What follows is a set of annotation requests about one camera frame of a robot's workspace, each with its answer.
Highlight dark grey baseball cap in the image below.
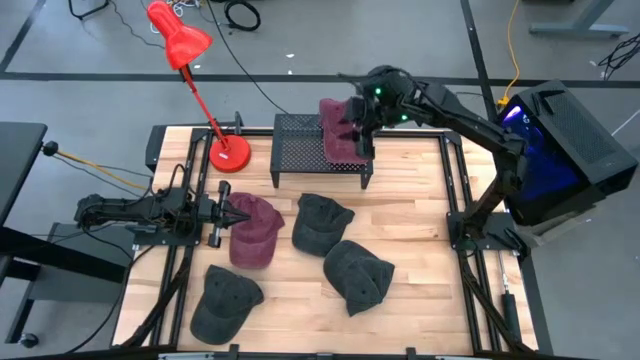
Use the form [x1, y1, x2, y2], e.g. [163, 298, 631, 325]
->
[189, 264, 265, 346]
[323, 239, 396, 318]
[291, 193, 356, 258]

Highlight dark desk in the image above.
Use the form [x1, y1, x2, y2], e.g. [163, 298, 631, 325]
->
[0, 121, 127, 346]

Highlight black cable bundle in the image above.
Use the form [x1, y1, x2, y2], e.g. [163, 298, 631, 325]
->
[597, 32, 640, 81]

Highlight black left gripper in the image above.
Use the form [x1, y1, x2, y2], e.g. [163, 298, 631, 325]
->
[197, 180, 251, 249]

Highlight black perforated metal shelf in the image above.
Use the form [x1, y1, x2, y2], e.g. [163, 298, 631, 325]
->
[269, 113, 375, 190]

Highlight grey desk base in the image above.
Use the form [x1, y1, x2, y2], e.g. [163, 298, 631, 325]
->
[528, 0, 631, 39]

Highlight yellow cable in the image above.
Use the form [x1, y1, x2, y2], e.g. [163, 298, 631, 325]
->
[496, 0, 523, 109]
[55, 149, 151, 192]

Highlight black lamp cable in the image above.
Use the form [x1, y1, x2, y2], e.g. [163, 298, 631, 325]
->
[206, 0, 290, 115]

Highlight black strut cylinder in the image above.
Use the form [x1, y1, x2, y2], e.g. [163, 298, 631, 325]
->
[497, 251, 525, 342]

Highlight white cables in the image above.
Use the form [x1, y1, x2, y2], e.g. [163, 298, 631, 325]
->
[164, 0, 202, 17]

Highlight red desk lamp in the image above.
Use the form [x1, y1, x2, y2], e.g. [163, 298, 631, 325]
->
[146, 0, 253, 174]

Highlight maroon baseball cap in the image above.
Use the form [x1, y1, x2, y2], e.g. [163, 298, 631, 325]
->
[318, 97, 372, 167]
[228, 191, 286, 271]

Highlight black computer tower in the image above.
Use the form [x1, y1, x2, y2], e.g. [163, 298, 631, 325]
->
[487, 79, 640, 227]

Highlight black metal table frame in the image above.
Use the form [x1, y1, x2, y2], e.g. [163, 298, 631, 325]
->
[110, 113, 555, 360]

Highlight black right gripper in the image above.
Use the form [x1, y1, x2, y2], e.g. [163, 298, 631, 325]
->
[342, 92, 381, 160]

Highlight coiled black cable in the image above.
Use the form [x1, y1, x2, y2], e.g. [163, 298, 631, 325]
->
[223, 0, 263, 33]

